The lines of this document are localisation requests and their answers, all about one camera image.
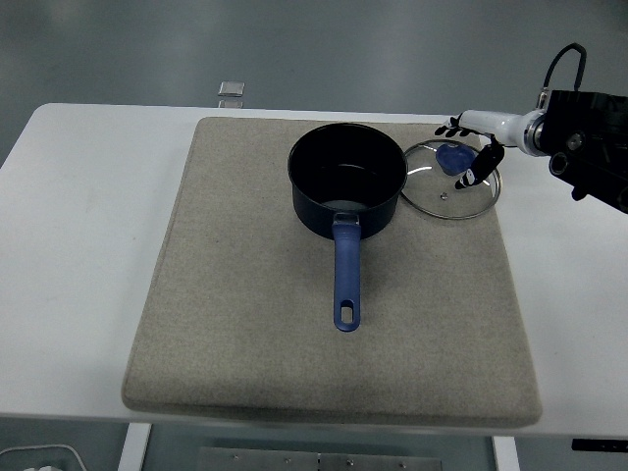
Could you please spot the white table leg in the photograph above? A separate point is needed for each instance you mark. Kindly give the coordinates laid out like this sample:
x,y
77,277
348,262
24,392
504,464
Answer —
x,y
133,449
505,456

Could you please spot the glass pot lid blue knob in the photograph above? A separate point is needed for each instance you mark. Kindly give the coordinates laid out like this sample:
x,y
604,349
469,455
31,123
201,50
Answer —
x,y
452,159

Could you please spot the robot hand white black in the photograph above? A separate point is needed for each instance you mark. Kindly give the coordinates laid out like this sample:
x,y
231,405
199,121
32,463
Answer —
x,y
495,122

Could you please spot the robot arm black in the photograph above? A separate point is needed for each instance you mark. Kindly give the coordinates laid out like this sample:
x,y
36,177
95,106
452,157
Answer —
x,y
589,142

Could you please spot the silver square floor plate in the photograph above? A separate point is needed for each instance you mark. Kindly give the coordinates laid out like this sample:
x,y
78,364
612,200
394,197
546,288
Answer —
x,y
231,88
230,104

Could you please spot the white rimmed bin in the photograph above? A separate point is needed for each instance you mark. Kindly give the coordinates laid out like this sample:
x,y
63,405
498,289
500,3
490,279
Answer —
x,y
54,445

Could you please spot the grey metal plate with screws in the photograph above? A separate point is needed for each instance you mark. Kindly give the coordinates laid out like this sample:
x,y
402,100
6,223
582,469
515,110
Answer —
x,y
319,462

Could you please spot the beige fabric mat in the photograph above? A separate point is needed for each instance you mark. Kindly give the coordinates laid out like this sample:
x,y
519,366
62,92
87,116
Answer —
x,y
245,294

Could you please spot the black panel under table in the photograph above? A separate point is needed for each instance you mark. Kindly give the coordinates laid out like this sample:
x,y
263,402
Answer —
x,y
601,445

